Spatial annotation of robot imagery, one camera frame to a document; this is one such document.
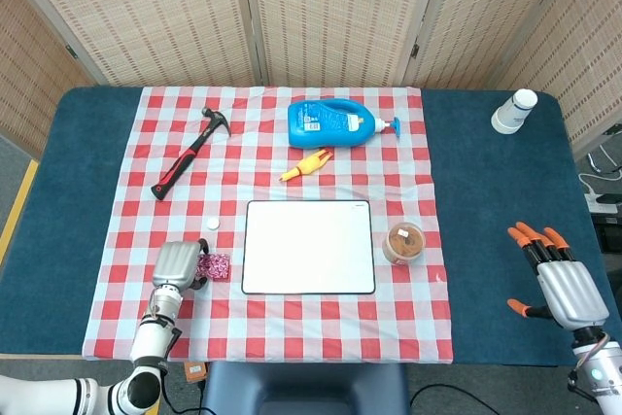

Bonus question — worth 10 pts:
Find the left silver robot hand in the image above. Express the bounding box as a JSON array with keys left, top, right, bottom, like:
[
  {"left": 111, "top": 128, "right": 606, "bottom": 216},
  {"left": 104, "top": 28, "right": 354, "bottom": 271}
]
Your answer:
[{"left": 152, "top": 238, "right": 213, "bottom": 293}]

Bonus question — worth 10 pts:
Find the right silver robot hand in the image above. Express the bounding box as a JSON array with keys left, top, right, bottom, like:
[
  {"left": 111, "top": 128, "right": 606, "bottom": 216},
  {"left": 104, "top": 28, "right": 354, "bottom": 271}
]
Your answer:
[{"left": 506, "top": 221, "right": 611, "bottom": 331}]

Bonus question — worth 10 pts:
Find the white board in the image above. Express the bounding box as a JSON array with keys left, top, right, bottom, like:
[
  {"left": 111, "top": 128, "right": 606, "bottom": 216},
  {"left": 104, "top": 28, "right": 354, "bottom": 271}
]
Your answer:
[{"left": 241, "top": 199, "right": 377, "bottom": 295}]

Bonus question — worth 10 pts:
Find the white power strip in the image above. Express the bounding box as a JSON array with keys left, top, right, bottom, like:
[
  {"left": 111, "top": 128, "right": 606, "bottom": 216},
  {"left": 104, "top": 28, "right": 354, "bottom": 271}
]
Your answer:
[{"left": 582, "top": 193, "right": 621, "bottom": 215}]

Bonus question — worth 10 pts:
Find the dark blue table cover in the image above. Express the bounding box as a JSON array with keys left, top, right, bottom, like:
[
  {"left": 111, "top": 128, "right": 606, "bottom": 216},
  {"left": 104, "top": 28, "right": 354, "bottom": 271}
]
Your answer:
[{"left": 0, "top": 86, "right": 622, "bottom": 368}]

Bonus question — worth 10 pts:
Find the small orange box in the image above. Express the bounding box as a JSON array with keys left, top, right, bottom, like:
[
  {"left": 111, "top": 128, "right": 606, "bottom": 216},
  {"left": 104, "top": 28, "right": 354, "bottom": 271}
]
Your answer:
[{"left": 183, "top": 361, "right": 208, "bottom": 383}]

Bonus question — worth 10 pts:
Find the black red claw hammer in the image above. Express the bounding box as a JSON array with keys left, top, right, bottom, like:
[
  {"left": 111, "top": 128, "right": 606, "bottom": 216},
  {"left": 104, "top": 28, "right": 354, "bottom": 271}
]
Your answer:
[{"left": 150, "top": 106, "right": 232, "bottom": 202}]

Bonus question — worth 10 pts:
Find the red white checkered tablecloth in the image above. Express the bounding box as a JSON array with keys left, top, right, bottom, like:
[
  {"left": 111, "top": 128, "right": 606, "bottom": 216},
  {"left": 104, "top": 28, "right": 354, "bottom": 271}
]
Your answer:
[{"left": 81, "top": 86, "right": 456, "bottom": 365}]

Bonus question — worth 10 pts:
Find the yellow rubber chicken toy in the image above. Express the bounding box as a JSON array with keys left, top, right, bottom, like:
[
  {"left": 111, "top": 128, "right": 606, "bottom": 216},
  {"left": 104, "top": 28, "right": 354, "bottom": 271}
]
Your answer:
[{"left": 278, "top": 147, "right": 334, "bottom": 184}]

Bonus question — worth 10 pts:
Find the clear jar of rubber bands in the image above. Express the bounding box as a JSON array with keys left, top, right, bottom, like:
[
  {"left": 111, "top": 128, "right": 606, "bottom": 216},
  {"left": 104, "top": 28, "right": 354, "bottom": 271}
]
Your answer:
[{"left": 381, "top": 222, "right": 427, "bottom": 266}]

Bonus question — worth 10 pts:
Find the dark blue chair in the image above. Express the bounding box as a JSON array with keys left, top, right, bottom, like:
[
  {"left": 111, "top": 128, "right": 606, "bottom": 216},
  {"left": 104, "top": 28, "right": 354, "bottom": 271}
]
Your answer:
[{"left": 201, "top": 361, "right": 412, "bottom": 415}]

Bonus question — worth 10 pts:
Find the stack of white paper cups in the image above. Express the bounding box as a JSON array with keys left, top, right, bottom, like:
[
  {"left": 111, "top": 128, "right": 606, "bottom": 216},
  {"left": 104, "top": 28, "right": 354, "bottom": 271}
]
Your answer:
[{"left": 490, "top": 88, "right": 538, "bottom": 134}]

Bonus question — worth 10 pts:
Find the blue pump bottle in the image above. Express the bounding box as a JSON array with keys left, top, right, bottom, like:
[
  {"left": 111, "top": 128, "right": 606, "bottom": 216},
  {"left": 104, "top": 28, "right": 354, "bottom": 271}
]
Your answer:
[{"left": 286, "top": 97, "right": 402, "bottom": 149}]

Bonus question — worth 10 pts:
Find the woven folding screen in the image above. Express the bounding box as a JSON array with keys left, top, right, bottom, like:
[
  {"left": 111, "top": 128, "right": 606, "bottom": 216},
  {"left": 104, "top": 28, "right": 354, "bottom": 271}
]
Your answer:
[{"left": 0, "top": 0, "right": 622, "bottom": 158}]

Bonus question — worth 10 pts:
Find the black floor cable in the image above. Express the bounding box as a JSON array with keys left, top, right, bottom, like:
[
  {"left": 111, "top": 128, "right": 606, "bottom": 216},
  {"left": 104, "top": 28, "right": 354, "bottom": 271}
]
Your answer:
[{"left": 410, "top": 382, "right": 500, "bottom": 415}]

